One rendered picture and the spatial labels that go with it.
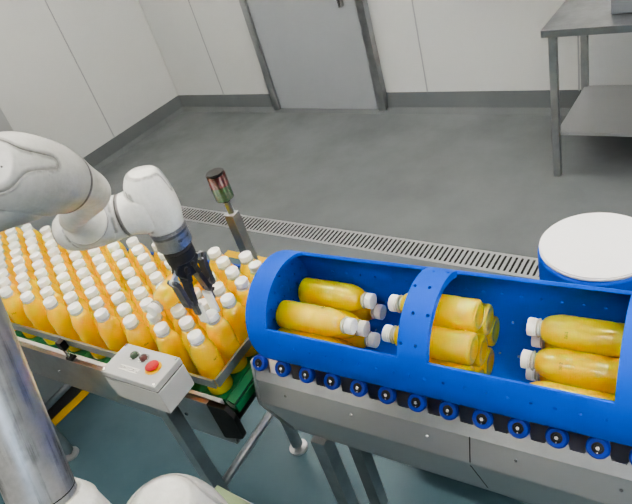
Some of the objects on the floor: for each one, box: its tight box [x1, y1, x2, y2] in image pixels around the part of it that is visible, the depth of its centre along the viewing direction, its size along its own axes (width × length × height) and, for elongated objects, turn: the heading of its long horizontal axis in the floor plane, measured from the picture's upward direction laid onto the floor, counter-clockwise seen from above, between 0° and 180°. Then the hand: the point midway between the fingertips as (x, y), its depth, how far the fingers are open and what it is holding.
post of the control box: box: [156, 405, 230, 492], centre depth 183 cm, size 4×4×100 cm
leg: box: [310, 436, 359, 504], centre depth 193 cm, size 6×6×63 cm
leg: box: [348, 446, 388, 504], centre depth 202 cm, size 6×6×63 cm
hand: (206, 306), depth 156 cm, fingers closed on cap, 4 cm apart
